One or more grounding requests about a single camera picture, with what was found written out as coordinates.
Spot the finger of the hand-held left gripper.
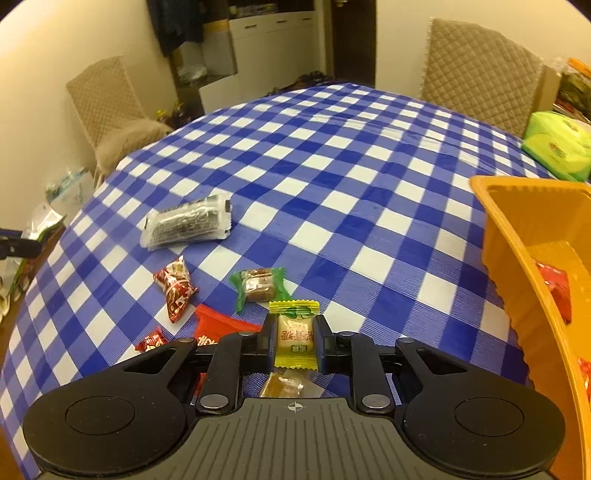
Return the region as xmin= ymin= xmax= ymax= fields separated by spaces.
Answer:
xmin=0 ymin=227 xmax=43 ymax=260

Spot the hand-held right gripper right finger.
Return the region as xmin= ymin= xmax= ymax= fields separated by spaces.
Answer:
xmin=316 ymin=316 xmax=472 ymax=416

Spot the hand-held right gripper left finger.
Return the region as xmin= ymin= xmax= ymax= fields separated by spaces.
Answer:
xmin=121 ymin=314 xmax=278 ymax=416

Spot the yellow candy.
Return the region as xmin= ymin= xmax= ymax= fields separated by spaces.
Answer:
xmin=269 ymin=300 xmax=321 ymax=372

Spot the clear amber candy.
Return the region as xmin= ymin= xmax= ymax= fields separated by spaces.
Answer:
xmin=257 ymin=368 xmax=324 ymax=400

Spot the large red snack packet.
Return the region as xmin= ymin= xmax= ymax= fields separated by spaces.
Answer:
xmin=193 ymin=305 xmax=263 ymax=352

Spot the green candy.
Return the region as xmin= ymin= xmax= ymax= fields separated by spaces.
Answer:
xmin=230 ymin=268 xmax=293 ymax=315

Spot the red patterned candy packet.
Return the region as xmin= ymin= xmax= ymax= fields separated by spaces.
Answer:
xmin=153 ymin=255 xmax=199 ymax=325

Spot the small red candy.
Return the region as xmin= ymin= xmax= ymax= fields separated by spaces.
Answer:
xmin=135 ymin=327 xmax=168 ymax=353

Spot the seaweed snack packet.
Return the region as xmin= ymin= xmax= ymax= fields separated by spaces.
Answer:
xmin=140 ymin=193 xmax=233 ymax=252

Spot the orange plastic tray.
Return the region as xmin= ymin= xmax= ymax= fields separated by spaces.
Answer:
xmin=469 ymin=175 xmax=591 ymax=462

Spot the green and white bag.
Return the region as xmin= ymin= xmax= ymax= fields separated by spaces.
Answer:
xmin=18 ymin=203 xmax=66 ymax=246

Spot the white plastic bag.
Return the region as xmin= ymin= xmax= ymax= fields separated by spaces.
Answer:
xmin=46 ymin=167 xmax=95 ymax=214

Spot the blue checked tablecloth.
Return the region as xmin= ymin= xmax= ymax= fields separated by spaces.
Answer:
xmin=0 ymin=82 xmax=570 ymax=480

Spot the beige quilted chair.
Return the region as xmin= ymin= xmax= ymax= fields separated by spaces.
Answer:
xmin=418 ymin=17 xmax=557 ymax=139
xmin=66 ymin=56 xmax=172 ymax=186

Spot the dark hanging clothing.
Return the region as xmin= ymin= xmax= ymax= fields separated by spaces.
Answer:
xmin=148 ymin=0 xmax=206 ymax=58

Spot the white cabinet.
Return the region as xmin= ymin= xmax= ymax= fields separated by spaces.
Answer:
xmin=198 ymin=9 xmax=331 ymax=116

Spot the green tissue pack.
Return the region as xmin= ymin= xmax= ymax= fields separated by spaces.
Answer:
xmin=522 ymin=111 xmax=591 ymax=182

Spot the pile of snack bags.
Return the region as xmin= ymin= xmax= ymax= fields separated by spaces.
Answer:
xmin=551 ymin=58 xmax=591 ymax=124

